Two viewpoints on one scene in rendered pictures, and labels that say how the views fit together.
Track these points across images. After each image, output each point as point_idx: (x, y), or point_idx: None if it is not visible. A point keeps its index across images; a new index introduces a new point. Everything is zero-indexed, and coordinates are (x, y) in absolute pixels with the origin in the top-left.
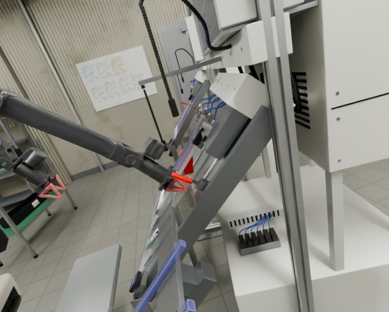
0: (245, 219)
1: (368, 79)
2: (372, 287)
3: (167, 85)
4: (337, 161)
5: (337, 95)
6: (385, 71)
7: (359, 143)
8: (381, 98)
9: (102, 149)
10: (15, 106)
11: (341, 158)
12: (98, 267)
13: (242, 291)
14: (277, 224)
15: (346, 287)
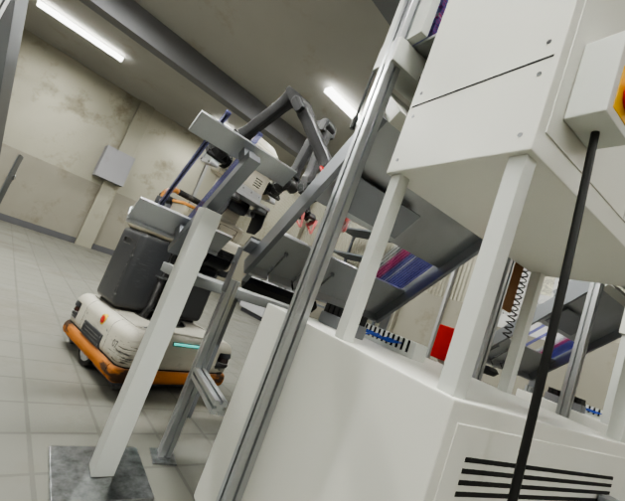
0: (373, 328)
1: (447, 79)
2: (345, 405)
3: (359, 107)
4: (395, 161)
5: (420, 94)
6: (463, 70)
7: (418, 142)
8: (452, 95)
9: (320, 160)
10: (305, 114)
11: (399, 157)
12: (265, 297)
13: (274, 305)
14: (389, 350)
15: (325, 373)
